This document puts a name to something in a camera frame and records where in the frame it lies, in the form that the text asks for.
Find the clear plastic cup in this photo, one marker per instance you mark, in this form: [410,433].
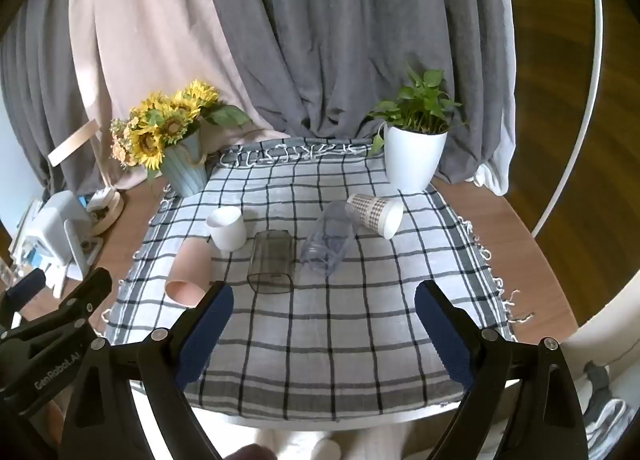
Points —
[327,240]

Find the checked tablecloth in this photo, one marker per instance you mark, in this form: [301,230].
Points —
[325,340]

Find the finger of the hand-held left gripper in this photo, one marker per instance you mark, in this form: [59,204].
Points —
[87,290]
[25,290]

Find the white appliance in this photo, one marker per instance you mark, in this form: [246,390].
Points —
[55,225]

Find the white plant pot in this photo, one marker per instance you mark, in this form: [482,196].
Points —
[414,159]

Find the patterned paper cup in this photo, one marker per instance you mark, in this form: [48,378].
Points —
[377,214]

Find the grey striped cloth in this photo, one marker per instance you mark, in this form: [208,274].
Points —
[605,420]

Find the wooden strip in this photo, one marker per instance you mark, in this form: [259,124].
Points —
[72,142]

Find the green leafy plant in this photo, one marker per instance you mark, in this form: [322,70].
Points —
[415,104]

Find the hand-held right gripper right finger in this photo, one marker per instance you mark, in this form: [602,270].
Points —
[442,335]

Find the blue ribbed vase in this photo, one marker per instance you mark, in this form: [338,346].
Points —
[186,169]

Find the grey curtain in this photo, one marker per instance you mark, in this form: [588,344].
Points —
[35,89]
[350,39]

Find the sunflower bouquet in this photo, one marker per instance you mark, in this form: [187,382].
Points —
[160,124]

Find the white cup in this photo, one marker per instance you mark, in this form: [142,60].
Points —
[227,230]

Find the white cloth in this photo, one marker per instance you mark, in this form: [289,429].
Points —
[495,179]

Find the cream chair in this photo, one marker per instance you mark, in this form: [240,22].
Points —
[610,315]

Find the pink cup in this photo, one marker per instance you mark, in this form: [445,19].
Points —
[190,272]

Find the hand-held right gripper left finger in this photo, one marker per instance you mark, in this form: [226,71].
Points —
[207,335]

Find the dark transparent cup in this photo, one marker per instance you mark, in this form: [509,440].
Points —
[271,265]

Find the pink curtain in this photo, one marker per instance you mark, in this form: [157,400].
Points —
[145,39]

